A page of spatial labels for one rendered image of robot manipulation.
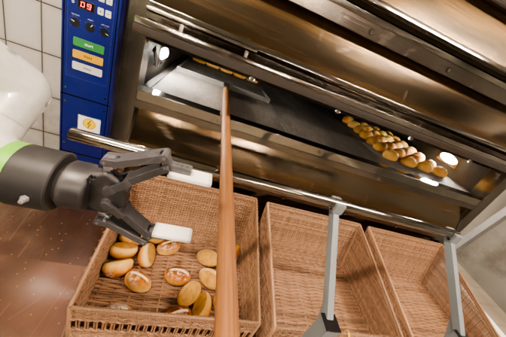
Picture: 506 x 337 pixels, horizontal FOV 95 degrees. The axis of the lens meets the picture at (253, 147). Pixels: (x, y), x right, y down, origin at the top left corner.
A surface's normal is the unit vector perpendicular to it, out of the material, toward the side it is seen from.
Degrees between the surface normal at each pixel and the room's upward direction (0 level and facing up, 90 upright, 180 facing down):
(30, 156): 19
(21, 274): 0
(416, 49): 90
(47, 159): 11
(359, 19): 90
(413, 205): 70
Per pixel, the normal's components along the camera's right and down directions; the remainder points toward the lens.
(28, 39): 0.08, 0.47
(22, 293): 0.36, -0.84
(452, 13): 0.20, 0.15
